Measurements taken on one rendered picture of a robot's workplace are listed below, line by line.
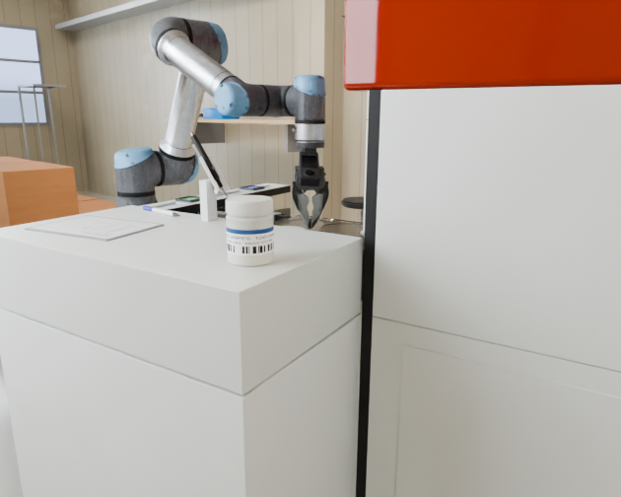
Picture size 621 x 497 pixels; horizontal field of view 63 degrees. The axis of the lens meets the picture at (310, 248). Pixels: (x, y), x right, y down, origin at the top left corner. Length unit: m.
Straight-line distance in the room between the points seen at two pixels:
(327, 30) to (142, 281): 3.69
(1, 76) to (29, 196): 4.90
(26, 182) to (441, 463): 3.13
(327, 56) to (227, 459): 3.76
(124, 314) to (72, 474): 0.42
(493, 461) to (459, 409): 0.10
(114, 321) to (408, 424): 0.55
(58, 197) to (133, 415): 2.93
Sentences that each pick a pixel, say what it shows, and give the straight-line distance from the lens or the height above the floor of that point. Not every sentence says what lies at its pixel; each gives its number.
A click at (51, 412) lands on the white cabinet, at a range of 1.11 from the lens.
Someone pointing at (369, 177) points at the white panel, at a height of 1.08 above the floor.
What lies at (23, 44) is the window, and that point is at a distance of 8.58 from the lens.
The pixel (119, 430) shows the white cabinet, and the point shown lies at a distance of 0.95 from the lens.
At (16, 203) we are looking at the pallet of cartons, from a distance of 3.66.
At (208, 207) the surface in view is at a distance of 1.07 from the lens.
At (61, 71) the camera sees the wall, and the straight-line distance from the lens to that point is 8.73.
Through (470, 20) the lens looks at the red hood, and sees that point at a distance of 0.85.
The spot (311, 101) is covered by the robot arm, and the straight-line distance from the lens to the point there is 1.23.
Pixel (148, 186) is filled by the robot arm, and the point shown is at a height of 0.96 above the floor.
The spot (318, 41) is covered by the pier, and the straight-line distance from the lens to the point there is 4.31.
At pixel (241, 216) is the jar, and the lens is 0.73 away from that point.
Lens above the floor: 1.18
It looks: 15 degrees down
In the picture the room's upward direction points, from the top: straight up
